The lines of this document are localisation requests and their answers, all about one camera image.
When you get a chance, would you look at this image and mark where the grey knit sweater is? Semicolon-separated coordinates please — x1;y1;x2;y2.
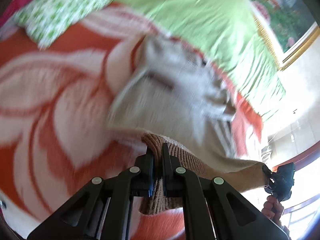
107;33;272;215

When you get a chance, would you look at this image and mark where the person right hand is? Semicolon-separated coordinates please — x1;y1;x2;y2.
261;195;284;227

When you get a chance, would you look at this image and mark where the orange white floral blanket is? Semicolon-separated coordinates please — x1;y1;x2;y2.
1;3;265;238

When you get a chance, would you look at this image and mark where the gold framed landscape painting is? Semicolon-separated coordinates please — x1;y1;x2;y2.
249;0;319;70

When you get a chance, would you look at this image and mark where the green quilt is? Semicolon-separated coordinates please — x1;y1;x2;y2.
115;0;285;120

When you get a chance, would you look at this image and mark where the green white checkered pillow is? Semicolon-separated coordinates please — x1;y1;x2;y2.
13;0;112;49

